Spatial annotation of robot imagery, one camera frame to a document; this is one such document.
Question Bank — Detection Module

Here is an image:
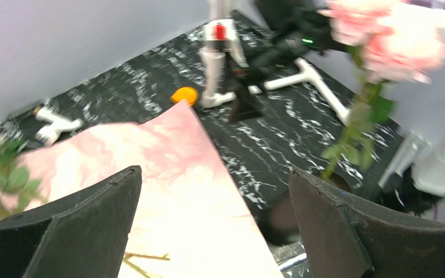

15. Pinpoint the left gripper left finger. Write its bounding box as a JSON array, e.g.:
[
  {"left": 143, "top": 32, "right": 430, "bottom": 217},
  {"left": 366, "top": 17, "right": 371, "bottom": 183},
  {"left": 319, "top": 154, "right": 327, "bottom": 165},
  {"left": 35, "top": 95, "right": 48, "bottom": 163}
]
[{"left": 0, "top": 166, "right": 142, "bottom": 278}]

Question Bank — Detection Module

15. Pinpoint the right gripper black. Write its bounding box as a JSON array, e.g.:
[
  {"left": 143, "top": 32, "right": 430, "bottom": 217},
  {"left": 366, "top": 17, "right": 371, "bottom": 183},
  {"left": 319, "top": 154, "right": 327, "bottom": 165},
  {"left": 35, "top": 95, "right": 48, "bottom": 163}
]
[{"left": 225, "top": 31, "right": 323, "bottom": 124}]

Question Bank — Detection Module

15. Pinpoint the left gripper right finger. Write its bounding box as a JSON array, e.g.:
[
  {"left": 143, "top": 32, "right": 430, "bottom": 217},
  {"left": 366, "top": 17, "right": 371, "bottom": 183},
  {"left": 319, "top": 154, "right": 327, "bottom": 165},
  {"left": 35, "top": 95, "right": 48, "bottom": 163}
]
[{"left": 289, "top": 169, "right": 445, "bottom": 277}]

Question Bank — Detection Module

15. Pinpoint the green flower stem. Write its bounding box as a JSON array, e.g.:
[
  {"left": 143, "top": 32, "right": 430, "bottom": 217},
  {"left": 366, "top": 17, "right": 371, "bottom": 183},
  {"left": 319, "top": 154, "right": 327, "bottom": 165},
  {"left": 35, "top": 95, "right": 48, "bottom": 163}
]
[{"left": 0, "top": 136, "right": 49, "bottom": 219}]

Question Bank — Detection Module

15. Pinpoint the pink wrapping paper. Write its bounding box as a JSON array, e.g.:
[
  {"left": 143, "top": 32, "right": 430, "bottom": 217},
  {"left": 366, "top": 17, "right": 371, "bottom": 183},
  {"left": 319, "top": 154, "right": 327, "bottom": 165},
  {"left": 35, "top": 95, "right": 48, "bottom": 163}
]
[{"left": 19, "top": 102, "right": 282, "bottom": 277}]

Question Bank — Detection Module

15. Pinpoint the pink flower bunch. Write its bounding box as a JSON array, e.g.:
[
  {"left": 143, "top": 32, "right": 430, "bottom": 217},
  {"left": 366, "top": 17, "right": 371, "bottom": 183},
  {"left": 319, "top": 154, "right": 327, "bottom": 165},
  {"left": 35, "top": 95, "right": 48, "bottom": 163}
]
[{"left": 320, "top": 1, "right": 445, "bottom": 180}]

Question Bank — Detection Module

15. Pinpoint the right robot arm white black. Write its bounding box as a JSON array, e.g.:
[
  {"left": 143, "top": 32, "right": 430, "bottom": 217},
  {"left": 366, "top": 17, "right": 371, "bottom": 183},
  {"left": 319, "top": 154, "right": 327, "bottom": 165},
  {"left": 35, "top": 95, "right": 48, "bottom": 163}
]
[{"left": 235, "top": 1, "right": 445, "bottom": 222}]

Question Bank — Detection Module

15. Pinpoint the black vase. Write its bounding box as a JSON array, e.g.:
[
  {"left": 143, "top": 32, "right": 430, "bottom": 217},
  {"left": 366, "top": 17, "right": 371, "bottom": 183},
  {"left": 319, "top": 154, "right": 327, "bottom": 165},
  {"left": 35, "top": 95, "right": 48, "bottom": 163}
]
[{"left": 258, "top": 173, "right": 360, "bottom": 246}]

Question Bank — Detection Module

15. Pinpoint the small orange object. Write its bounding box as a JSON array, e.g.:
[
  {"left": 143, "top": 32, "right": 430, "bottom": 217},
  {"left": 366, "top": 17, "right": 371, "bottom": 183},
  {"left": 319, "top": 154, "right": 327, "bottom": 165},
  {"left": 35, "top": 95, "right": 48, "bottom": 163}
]
[{"left": 170, "top": 86, "right": 198, "bottom": 106}]

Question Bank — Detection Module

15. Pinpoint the small spring connector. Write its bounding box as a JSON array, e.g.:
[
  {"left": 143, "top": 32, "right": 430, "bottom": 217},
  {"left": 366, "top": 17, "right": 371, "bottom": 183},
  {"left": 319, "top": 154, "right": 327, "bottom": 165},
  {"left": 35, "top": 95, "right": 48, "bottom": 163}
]
[{"left": 32, "top": 107, "right": 83, "bottom": 147}]

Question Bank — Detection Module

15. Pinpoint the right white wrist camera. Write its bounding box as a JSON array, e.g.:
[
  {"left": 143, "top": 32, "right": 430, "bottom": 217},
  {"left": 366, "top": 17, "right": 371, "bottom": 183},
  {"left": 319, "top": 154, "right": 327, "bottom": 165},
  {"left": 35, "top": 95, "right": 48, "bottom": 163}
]
[{"left": 203, "top": 19, "right": 248, "bottom": 67}]

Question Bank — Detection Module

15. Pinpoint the white pvc pipe frame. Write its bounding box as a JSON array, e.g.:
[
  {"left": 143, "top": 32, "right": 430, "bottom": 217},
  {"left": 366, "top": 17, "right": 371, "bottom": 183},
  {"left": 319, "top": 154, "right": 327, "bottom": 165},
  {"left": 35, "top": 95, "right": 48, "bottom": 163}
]
[{"left": 199, "top": 0, "right": 352, "bottom": 126}]

